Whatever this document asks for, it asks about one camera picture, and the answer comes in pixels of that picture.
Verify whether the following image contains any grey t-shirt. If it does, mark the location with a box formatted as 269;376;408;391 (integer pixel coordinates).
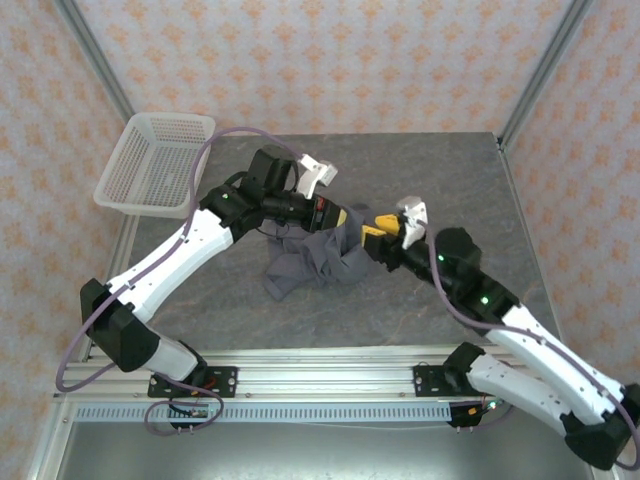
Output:
263;202;376;302

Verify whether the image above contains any white plastic mesh basket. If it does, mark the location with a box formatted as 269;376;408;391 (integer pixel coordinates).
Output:
93;112;217;219

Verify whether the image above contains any grey sheet metal panel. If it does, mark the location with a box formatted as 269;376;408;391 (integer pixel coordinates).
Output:
49;422;601;480

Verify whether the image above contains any small circuit board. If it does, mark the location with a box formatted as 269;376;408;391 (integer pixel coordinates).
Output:
169;405;214;421

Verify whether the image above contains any long aluminium base rail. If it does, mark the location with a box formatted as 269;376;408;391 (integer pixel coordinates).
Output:
53;342;597;416

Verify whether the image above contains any black bracket with orange connector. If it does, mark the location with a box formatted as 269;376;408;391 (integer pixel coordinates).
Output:
446;401;485;435

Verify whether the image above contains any white slotted cable duct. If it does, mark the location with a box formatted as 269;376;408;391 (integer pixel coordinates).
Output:
74;403;454;424

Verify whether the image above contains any looped purple base cable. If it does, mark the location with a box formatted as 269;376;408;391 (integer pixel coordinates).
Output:
143;383;226;435

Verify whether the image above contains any aluminium frame post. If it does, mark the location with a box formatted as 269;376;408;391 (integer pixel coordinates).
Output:
498;0;594;147
52;0;136;120

